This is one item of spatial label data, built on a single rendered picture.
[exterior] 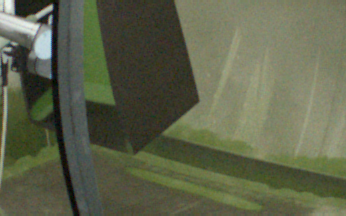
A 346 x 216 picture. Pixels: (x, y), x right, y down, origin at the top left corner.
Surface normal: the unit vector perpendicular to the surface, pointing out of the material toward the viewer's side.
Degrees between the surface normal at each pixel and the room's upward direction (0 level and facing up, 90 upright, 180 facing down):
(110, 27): 90
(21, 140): 90
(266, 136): 57
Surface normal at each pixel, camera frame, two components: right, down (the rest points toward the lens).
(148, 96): 0.77, 0.15
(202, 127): -0.63, -0.27
